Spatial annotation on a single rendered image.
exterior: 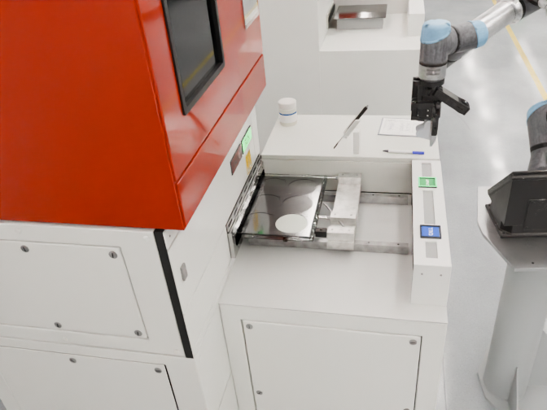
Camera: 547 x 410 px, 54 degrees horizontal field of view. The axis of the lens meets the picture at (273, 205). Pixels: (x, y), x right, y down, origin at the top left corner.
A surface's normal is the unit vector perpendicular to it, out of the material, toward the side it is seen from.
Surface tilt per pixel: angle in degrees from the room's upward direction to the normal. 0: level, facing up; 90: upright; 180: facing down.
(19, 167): 90
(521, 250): 0
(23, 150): 90
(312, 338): 90
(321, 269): 0
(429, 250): 0
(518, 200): 90
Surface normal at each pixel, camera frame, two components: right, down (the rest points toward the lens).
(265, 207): -0.08, -0.83
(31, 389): -0.20, 0.56
